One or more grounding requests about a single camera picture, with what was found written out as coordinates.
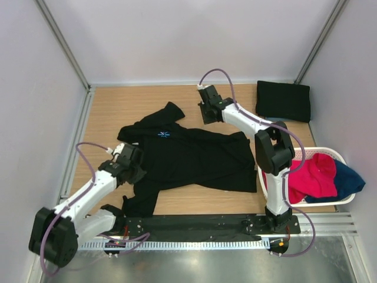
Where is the black t shirt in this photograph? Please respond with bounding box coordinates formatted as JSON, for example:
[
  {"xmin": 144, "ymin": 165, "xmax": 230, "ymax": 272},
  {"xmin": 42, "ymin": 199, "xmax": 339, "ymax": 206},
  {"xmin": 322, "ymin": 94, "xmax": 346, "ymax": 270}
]
[
  {"xmin": 256, "ymin": 81, "xmax": 311, "ymax": 123},
  {"xmin": 117, "ymin": 102, "xmax": 257, "ymax": 218}
]

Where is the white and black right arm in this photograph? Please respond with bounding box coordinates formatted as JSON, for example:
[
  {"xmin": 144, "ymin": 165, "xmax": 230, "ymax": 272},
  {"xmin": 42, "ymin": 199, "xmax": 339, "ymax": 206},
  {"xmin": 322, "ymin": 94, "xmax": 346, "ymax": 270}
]
[{"xmin": 197, "ymin": 84, "xmax": 295, "ymax": 233}]

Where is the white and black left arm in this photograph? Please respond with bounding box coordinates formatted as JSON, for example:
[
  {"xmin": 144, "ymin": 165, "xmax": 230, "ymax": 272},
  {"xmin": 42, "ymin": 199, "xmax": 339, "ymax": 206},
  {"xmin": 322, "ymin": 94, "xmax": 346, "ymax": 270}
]
[{"xmin": 28, "ymin": 143, "xmax": 145, "ymax": 268}]

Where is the folded grey t shirt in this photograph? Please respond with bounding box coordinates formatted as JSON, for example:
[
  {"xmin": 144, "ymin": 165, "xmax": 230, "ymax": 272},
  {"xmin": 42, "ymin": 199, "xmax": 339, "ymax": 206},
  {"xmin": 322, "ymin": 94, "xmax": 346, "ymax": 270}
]
[{"xmin": 265, "ymin": 117, "xmax": 289, "ymax": 123}]

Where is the folded black t shirt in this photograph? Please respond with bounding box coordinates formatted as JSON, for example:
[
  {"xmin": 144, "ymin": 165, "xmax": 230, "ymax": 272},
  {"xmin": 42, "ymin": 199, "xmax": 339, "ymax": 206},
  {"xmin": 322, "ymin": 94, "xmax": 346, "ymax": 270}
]
[{"xmin": 256, "ymin": 81, "xmax": 311, "ymax": 123}]

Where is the white laundry basket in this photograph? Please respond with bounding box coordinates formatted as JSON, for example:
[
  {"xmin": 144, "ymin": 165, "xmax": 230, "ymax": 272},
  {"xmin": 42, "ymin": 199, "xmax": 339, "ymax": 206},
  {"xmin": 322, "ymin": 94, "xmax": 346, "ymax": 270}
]
[{"xmin": 257, "ymin": 146, "xmax": 356, "ymax": 208}]

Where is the red t shirt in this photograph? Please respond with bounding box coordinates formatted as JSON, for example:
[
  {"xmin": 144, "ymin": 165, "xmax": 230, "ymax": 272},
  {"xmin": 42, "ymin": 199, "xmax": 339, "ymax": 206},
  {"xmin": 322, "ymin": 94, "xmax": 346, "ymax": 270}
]
[{"xmin": 263, "ymin": 152, "xmax": 338, "ymax": 205}]

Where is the navy blue t shirt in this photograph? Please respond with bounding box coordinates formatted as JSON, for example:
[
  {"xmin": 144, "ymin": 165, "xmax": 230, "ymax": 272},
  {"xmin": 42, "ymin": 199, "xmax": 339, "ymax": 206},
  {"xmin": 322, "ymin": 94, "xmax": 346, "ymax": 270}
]
[{"xmin": 305, "ymin": 160, "xmax": 366, "ymax": 203}]

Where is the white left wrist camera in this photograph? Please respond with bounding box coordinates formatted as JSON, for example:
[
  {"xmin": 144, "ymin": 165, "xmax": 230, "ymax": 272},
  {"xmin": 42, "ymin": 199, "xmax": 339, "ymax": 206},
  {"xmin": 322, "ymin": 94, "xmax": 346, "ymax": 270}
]
[{"xmin": 106, "ymin": 143, "xmax": 125, "ymax": 156}]

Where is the right aluminium frame post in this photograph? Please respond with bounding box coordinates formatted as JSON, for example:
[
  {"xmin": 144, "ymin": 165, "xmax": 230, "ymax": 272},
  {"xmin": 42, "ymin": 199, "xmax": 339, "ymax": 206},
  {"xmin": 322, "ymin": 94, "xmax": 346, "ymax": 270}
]
[{"xmin": 293, "ymin": 0, "xmax": 349, "ymax": 84}]

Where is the aluminium frame post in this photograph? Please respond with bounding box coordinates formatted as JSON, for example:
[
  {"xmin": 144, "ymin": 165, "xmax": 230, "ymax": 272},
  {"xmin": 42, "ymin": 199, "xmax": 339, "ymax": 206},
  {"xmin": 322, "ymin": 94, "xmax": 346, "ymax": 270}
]
[
  {"xmin": 293, "ymin": 0, "xmax": 349, "ymax": 84},
  {"xmin": 34, "ymin": 0, "xmax": 91, "ymax": 92}
]

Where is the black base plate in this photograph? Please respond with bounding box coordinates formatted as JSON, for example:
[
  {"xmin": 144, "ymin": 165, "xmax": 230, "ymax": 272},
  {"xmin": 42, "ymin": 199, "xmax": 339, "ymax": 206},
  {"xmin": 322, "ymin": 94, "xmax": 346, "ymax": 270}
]
[{"xmin": 119, "ymin": 213, "xmax": 301, "ymax": 236}]

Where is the white slotted cable duct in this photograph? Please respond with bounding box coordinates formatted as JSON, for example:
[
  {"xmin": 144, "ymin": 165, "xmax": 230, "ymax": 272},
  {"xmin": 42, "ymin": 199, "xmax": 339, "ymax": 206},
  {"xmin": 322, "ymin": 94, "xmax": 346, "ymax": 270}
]
[{"xmin": 78, "ymin": 238, "xmax": 270, "ymax": 251}]

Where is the left aluminium frame post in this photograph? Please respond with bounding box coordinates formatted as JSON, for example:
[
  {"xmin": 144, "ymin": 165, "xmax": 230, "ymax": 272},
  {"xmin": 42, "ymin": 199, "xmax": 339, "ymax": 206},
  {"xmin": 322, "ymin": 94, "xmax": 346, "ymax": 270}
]
[{"xmin": 34, "ymin": 0, "xmax": 91, "ymax": 92}]

